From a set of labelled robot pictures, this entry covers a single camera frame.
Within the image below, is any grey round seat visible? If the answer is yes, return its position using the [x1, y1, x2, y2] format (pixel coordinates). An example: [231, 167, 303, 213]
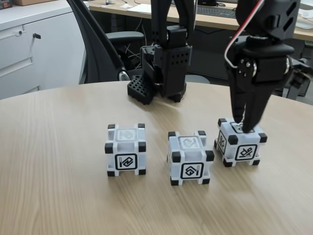
[184, 74, 210, 85]

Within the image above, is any white drawer cabinet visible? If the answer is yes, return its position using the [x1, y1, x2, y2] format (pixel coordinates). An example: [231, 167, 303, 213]
[0, 4, 86, 101]

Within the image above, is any white cube spiral diamond glyph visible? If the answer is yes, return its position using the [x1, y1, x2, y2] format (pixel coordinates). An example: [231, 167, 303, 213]
[167, 130, 215, 186]

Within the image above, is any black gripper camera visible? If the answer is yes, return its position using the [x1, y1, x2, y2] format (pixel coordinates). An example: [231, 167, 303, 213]
[290, 58, 313, 95]

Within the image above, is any dark computer keyboard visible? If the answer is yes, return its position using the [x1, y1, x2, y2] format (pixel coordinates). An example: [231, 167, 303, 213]
[195, 6, 238, 18]

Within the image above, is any brown cardboard box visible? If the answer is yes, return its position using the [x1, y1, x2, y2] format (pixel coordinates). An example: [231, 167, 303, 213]
[14, 0, 42, 6]

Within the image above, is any white cube zigzag glyph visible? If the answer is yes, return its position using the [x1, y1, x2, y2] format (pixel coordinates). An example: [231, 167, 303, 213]
[104, 123, 147, 177]

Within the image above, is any white cube underlined glyph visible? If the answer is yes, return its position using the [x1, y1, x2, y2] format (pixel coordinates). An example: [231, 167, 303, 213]
[214, 117, 268, 168]

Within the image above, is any white red servo cable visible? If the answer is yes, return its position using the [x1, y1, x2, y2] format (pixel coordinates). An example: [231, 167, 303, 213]
[224, 0, 266, 70]

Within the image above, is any wooden office desk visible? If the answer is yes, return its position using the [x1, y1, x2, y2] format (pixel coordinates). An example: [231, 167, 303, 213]
[89, 0, 313, 101]

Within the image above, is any white paper sheet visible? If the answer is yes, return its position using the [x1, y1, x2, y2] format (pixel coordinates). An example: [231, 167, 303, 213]
[128, 3, 152, 13]

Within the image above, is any silver laptop stand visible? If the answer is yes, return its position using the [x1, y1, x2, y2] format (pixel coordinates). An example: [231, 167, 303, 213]
[297, 7, 313, 31]

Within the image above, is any black mesh office chair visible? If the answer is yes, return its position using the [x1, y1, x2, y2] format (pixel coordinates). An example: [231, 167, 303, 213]
[66, 0, 146, 85]

